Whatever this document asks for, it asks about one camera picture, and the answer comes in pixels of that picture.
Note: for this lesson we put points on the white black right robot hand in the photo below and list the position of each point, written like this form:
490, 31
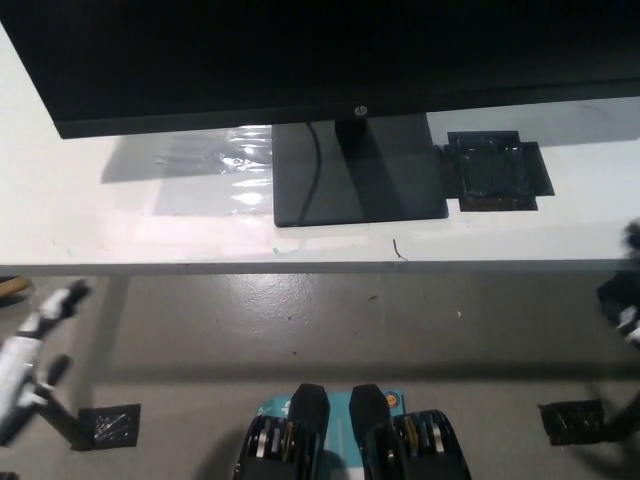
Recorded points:
634, 330

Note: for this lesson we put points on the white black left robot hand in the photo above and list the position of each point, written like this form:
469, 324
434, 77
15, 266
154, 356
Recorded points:
15, 360

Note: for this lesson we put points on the black HP monitor screen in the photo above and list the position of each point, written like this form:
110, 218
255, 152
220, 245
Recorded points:
300, 55

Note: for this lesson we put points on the black glossy monitor stand base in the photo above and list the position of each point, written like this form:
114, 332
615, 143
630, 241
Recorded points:
400, 185

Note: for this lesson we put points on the black bulky object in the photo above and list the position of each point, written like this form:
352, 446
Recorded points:
612, 297

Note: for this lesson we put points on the tan wooden object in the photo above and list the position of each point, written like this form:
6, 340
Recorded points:
11, 287

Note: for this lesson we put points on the black slanted table leg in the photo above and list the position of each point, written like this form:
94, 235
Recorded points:
627, 417
70, 425

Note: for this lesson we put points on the black floor tape patch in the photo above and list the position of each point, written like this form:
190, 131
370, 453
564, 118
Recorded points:
112, 425
575, 422

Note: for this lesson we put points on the black tape patch on table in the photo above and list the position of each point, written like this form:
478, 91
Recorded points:
495, 170

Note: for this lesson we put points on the clear plastic film sheet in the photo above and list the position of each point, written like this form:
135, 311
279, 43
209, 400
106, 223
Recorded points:
235, 170

